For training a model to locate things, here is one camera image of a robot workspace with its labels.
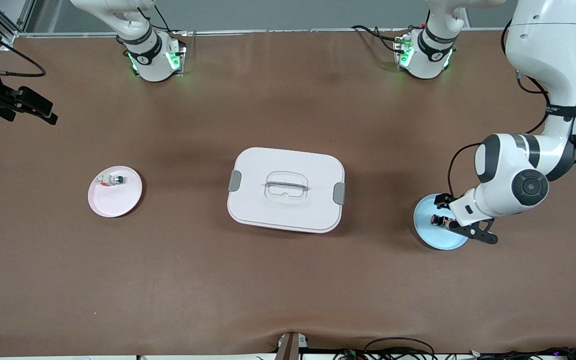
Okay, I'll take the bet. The black base cable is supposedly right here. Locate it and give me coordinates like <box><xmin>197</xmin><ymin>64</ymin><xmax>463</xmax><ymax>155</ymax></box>
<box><xmin>138</xmin><ymin>5</ymin><xmax>189</xmax><ymax>51</ymax></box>
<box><xmin>351</xmin><ymin>24</ymin><xmax>412</xmax><ymax>54</ymax></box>

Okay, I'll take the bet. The clear grey lid handle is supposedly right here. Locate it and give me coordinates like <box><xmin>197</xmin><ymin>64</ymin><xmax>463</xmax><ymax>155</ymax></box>
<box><xmin>264</xmin><ymin>171</ymin><xmax>310</xmax><ymax>204</ymax></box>

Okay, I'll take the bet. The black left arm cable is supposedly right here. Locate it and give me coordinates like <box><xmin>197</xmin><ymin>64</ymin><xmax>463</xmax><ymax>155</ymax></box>
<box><xmin>447</xmin><ymin>20</ymin><xmax>554</xmax><ymax>198</ymax></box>

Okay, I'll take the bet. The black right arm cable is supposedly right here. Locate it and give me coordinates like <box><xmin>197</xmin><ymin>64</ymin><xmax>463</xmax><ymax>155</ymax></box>
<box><xmin>0</xmin><ymin>16</ymin><xmax>47</xmax><ymax>79</ymax></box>

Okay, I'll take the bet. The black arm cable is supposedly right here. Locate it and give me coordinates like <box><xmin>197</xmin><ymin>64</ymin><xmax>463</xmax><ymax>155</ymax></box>
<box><xmin>447</xmin><ymin>20</ymin><xmax>554</xmax><ymax>198</ymax></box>
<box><xmin>0</xmin><ymin>16</ymin><xmax>47</xmax><ymax>79</ymax></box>

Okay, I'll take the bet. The brown post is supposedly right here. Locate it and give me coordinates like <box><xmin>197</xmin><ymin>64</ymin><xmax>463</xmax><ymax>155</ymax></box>
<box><xmin>274</xmin><ymin>331</ymin><xmax>301</xmax><ymax>360</ymax></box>

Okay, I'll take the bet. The black looped cable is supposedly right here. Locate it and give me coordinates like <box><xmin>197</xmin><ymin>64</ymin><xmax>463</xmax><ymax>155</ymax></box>
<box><xmin>363</xmin><ymin>336</ymin><xmax>438</xmax><ymax>360</ymax></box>

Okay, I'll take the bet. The blue round plate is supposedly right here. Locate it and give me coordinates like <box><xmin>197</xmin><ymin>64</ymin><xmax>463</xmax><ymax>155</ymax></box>
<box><xmin>413</xmin><ymin>193</ymin><xmax>470</xmax><ymax>251</ymax></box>

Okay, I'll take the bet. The white lidded storage box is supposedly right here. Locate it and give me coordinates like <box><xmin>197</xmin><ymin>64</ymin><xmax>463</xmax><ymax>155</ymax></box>
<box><xmin>227</xmin><ymin>147</ymin><xmax>346</xmax><ymax>234</ymax></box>

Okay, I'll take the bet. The black cable tangle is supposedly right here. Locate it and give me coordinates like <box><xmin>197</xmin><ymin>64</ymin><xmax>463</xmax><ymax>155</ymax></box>
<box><xmin>438</xmin><ymin>346</ymin><xmax>576</xmax><ymax>360</ymax></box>

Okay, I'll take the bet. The aluminium frame profile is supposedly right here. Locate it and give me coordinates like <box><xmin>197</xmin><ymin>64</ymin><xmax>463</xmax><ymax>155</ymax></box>
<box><xmin>0</xmin><ymin>0</ymin><xmax>37</xmax><ymax>44</ymax></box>

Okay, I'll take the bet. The black right base cable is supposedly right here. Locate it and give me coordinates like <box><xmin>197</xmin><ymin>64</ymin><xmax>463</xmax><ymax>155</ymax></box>
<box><xmin>138</xmin><ymin>5</ymin><xmax>189</xmax><ymax>51</ymax></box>

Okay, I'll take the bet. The small white green component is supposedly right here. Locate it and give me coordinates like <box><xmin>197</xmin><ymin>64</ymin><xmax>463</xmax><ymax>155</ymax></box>
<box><xmin>95</xmin><ymin>173</ymin><xmax>127</xmax><ymax>188</ymax></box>

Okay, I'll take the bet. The silver table edge rail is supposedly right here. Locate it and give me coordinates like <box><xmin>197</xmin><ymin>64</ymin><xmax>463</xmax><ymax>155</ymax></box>
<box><xmin>15</xmin><ymin>27</ymin><xmax>574</xmax><ymax>39</ymax></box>

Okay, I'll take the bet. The pink round plate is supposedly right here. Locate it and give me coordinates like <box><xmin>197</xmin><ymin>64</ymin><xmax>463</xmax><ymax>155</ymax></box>
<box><xmin>88</xmin><ymin>165</ymin><xmax>144</xmax><ymax>218</ymax></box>

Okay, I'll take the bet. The black left base cable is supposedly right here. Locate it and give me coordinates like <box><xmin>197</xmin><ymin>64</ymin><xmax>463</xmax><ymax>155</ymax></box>
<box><xmin>351</xmin><ymin>24</ymin><xmax>412</xmax><ymax>54</ymax></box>

